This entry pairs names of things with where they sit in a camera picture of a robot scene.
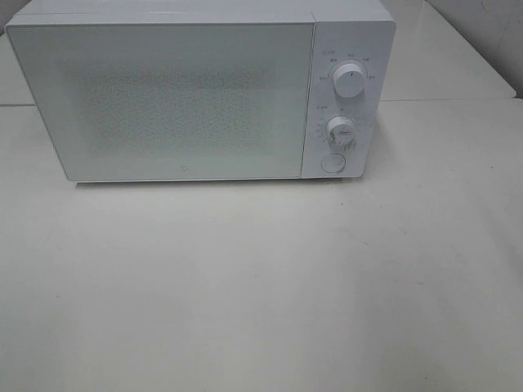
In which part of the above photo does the round white door button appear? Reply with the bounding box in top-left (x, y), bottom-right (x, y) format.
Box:
top-left (321, 154), bottom-right (346, 173)

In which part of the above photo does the white timer knob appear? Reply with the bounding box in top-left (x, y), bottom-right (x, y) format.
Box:
top-left (325, 116), bottom-right (356, 148)

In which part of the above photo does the white microwave door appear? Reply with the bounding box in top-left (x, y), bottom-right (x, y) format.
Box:
top-left (7, 24), bottom-right (313, 182)

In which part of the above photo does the upper white power knob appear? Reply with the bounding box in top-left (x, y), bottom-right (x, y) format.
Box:
top-left (331, 59), bottom-right (368, 98)

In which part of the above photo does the white microwave oven body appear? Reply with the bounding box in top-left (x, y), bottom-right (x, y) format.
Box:
top-left (6, 1), bottom-right (396, 181)

